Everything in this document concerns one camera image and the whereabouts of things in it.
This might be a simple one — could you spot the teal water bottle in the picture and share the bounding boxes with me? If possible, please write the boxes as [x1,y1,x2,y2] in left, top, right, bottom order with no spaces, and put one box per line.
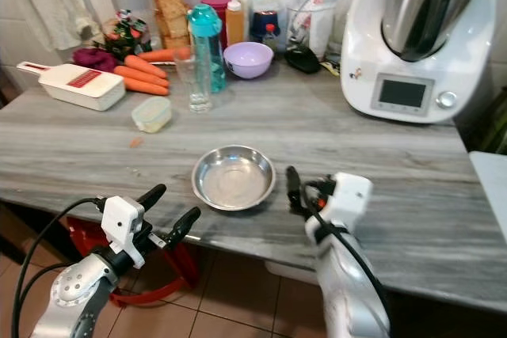
[188,4,227,93]

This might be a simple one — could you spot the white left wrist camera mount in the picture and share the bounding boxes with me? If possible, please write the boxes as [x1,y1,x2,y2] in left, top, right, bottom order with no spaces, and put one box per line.
[101,196,146,269]

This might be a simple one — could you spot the black kitchen utensil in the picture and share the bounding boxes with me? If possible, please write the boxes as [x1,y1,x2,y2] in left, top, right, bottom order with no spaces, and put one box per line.
[284,44,323,75]

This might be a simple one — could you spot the cracker jar red lid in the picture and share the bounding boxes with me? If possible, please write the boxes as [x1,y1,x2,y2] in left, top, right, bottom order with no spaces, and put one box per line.
[146,0,191,51]

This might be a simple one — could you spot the small lidded plastic container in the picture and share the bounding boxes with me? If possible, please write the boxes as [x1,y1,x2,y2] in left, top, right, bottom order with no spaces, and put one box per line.
[132,97,173,134]

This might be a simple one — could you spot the white kitchen food processor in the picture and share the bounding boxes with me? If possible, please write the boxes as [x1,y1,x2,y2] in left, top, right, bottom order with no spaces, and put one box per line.
[340,0,500,125]

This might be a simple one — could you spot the clear drinking glass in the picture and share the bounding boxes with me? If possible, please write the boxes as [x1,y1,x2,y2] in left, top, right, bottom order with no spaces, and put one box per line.
[174,47,215,114]

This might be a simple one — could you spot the white mandoline slicer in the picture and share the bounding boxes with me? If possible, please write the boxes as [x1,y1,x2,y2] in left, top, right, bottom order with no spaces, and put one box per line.
[16,61,127,112]

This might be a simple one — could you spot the orange sauce bottle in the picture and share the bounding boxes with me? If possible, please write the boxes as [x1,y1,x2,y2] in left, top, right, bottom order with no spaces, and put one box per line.
[225,0,246,47]

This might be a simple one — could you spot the purple cabbage piece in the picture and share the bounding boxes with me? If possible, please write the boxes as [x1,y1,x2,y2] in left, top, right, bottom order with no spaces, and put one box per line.
[72,47,120,74]

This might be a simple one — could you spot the shallow stainless steel bowl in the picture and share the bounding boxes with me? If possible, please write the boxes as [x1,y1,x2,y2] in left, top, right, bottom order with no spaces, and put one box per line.
[192,145,277,212]

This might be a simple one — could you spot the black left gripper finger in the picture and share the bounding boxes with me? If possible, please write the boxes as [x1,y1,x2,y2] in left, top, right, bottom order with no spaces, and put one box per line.
[136,184,168,211]
[165,207,202,249]

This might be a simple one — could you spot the jar with maroon lid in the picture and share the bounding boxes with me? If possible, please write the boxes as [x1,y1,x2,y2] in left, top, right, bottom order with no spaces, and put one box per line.
[200,0,234,21]

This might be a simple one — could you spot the red plastic stool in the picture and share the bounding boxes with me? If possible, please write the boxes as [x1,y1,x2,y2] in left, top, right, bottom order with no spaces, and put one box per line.
[67,216,201,309]

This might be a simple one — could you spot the colourful floral packet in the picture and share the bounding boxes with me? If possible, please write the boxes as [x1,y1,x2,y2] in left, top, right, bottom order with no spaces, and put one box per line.
[101,9,150,62]

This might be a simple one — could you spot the white plastic box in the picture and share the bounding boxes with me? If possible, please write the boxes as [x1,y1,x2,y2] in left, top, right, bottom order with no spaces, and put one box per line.
[265,259,318,285]

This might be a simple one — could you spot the clear plastic utensil holder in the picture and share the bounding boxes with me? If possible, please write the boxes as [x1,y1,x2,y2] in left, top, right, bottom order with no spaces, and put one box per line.
[285,0,338,60]

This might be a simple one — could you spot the purple plastic bowl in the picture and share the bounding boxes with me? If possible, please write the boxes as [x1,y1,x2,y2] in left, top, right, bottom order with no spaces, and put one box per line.
[223,42,276,80]

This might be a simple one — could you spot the clear jar dark contents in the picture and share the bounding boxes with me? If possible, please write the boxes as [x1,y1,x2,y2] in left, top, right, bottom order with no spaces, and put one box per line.
[247,0,287,44]

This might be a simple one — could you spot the orange carrot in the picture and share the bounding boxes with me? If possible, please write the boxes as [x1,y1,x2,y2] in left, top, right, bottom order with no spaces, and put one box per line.
[112,65,171,89]
[136,47,191,63]
[124,54,169,80]
[124,78,170,97]

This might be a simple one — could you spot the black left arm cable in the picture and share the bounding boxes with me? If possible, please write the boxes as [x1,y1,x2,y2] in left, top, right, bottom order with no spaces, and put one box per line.
[10,198,105,338]

